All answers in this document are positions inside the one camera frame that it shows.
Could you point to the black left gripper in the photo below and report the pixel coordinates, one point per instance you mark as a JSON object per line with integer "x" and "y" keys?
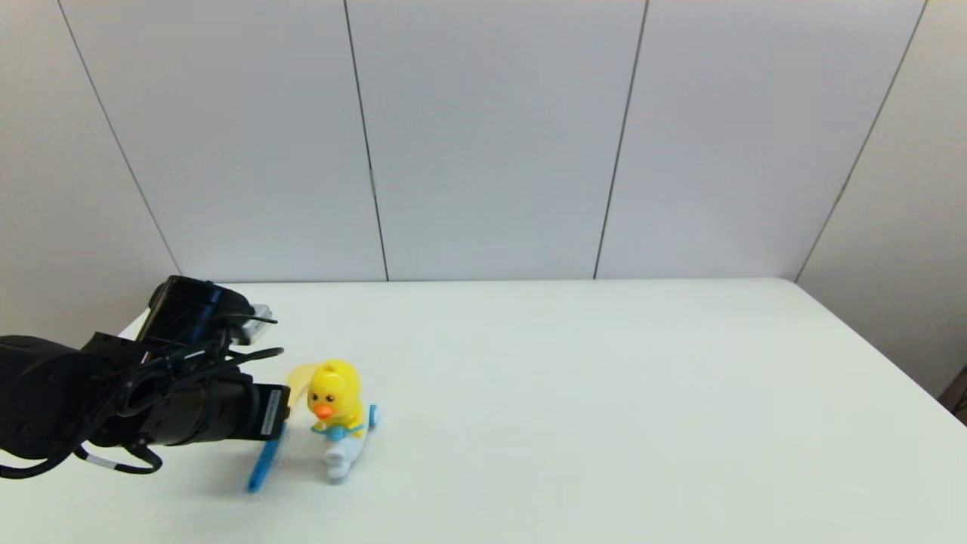
{"x": 219, "y": 412}

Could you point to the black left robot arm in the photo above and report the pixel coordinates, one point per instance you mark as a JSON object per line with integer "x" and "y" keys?
{"x": 45, "y": 393}

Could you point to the yellow duck toy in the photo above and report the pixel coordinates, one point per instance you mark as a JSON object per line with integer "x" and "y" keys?
{"x": 336, "y": 397}

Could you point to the brown object behind table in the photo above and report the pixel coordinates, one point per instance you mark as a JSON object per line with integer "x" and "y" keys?
{"x": 958, "y": 397}

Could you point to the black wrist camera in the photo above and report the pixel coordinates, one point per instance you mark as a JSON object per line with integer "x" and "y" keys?
{"x": 189, "y": 306}

